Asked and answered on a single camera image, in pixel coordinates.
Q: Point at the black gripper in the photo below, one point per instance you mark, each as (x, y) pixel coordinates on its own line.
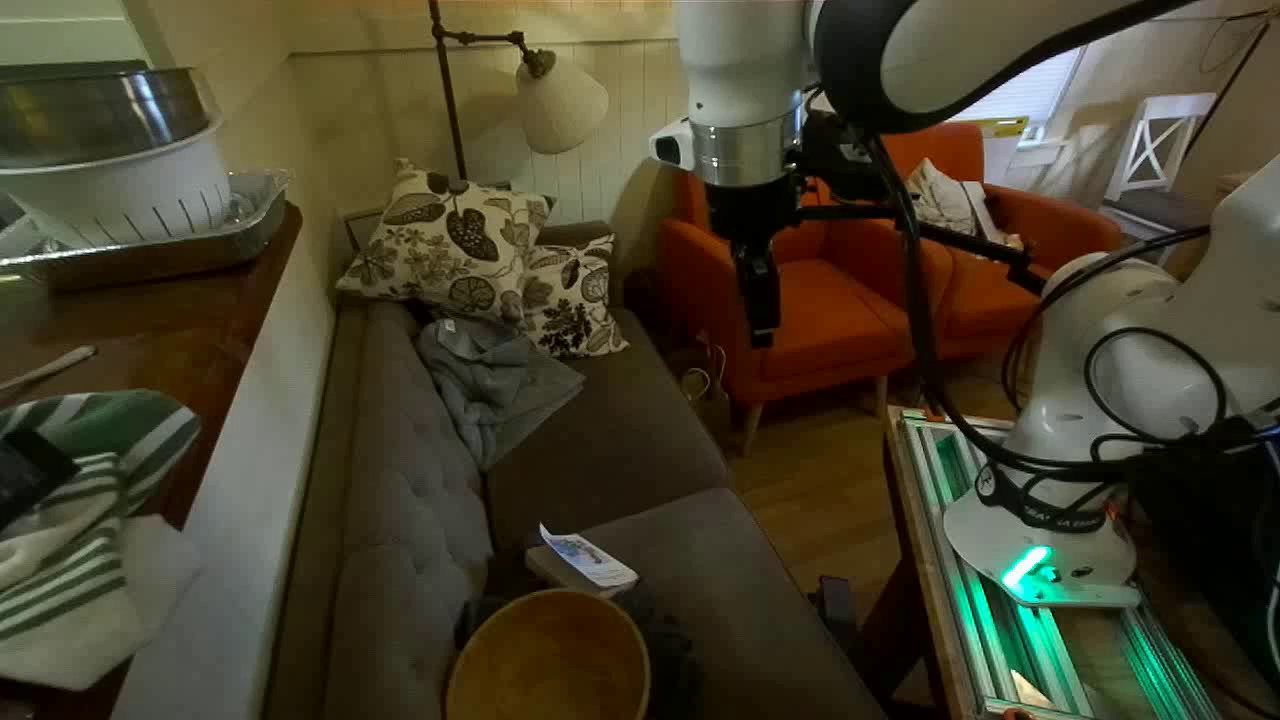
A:
(752, 214)

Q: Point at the black remote control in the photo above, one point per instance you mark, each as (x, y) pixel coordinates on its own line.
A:
(26, 483)

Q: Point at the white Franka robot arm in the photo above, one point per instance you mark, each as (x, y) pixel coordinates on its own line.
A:
(744, 54)

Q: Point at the wooden bowl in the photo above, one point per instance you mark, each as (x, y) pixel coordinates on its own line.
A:
(544, 660)

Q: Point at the metal bowl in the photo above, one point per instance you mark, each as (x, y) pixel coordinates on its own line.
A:
(92, 113)

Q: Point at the orange armchair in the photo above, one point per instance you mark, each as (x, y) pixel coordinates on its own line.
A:
(1052, 223)
(827, 320)

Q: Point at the striped white cushion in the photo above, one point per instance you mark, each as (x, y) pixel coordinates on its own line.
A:
(953, 201)

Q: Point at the gray blanket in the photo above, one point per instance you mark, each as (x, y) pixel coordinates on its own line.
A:
(492, 383)

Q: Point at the floor lamp white shade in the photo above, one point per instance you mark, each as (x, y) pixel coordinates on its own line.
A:
(563, 103)

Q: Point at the large leaf print pillow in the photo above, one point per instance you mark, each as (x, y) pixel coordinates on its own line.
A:
(446, 246)

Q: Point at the small black box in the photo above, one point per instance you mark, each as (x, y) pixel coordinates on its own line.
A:
(838, 604)

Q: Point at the grey fabric sofa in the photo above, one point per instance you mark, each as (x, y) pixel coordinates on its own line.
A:
(401, 535)

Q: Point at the white wooden chair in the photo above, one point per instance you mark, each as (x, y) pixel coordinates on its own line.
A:
(1160, 142)

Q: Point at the black control box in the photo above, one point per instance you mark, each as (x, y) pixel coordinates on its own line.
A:
(1213, 535)

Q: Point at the gray drainer tray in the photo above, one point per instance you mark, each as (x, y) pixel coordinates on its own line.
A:
(203, 241)

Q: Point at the white dish rack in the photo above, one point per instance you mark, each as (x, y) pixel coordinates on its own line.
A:
(123, 180)

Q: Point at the green white striped towel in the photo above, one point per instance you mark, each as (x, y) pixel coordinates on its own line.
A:
(92, 465)

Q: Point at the wooden utensil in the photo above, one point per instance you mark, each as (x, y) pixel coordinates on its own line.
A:
(43, 371)

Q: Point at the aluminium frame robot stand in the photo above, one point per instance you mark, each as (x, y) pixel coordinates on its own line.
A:
(975, 642)

